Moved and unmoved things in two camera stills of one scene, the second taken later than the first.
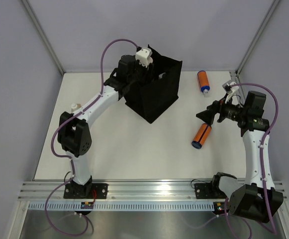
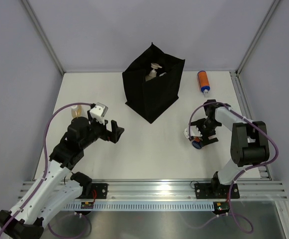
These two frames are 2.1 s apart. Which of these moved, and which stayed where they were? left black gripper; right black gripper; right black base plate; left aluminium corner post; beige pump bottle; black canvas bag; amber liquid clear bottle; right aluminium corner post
Moved: right black gripper; beige pump bottle; left black gripper
Stayed: amber liquid clear bottle; right aluminium corner post; black canvas bag; right black base plate; left aluminium corner post
